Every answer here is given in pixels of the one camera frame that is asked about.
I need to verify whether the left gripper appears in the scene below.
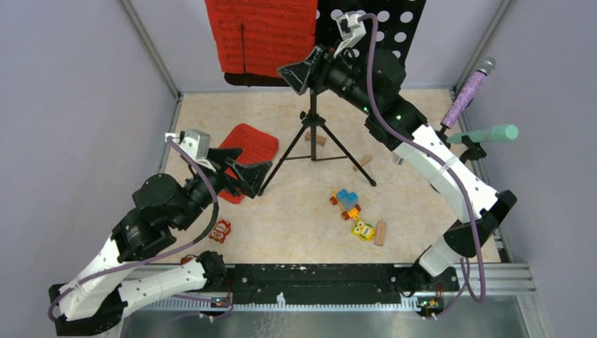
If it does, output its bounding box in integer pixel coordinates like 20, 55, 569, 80
175, 146, 275, 230

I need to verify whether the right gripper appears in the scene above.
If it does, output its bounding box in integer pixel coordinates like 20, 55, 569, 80
277, 39, 377, 116

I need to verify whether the red sheet music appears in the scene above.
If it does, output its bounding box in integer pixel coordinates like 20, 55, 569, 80
205, 0, 318, 77
217, 123, 279, 205

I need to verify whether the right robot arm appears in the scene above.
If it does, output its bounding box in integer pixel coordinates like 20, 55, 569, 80
278, 46, 517, 290

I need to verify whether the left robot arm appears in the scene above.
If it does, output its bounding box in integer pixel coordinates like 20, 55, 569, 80
49, 146, 272, 337

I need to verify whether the red owl block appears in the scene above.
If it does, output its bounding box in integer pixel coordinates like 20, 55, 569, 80
208, 219, 231, 244

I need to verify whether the brown wooden block under stand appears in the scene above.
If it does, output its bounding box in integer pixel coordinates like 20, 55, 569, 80
304, 132, 327, 146

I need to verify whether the wooden cylinder block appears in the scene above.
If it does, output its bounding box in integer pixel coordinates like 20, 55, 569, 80
353, 154, 373, 172

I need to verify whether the toy block car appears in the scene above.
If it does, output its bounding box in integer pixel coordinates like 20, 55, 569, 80
329, 189, 361, 220

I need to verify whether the yellow owl block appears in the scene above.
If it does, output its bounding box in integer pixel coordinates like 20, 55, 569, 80
351, 220, 375, 242

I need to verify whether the wooden block near owl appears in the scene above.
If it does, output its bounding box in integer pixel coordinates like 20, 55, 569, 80
374, 221, 387, 246

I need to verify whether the purple glitter microphone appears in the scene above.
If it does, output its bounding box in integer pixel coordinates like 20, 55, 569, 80
440, 56, 496, 129

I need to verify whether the black round mic stand front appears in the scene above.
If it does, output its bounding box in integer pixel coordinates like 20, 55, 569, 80
460, 139, 487, 163

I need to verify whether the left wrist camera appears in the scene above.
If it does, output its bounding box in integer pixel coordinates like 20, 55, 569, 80
165, 129, 215, 171

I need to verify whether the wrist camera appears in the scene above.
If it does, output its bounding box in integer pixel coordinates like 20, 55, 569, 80
165, 129, 215, 171
334, 11, 366, 58

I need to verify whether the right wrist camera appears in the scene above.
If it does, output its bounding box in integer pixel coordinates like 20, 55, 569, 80
334, 11, 366, 58

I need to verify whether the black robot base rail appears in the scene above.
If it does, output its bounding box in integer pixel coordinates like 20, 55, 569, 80
202, 263, 460, 306

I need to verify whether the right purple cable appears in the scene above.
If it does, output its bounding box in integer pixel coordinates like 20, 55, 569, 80
356, 13, 487, 320

